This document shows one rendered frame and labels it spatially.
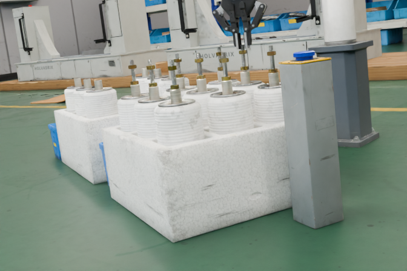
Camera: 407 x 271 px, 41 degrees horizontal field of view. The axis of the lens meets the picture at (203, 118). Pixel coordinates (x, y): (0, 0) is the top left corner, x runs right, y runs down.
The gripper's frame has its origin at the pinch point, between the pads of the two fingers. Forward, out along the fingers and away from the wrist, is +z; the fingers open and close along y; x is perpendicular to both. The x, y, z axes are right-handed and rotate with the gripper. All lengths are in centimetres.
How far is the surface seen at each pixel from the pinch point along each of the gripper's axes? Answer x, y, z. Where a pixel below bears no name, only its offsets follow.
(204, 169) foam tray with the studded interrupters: -30.2, -0.8, 22.6
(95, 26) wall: 641, -442, -24
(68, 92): 22, -67, 11
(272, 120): -12.8, 8.8, 16.9
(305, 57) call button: -24.1, 19.2, 3.4
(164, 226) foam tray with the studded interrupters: -34.4, -8.9, 32.8
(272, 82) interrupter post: -9.0, 8.5, 9.3
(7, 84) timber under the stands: 317, -350, 30
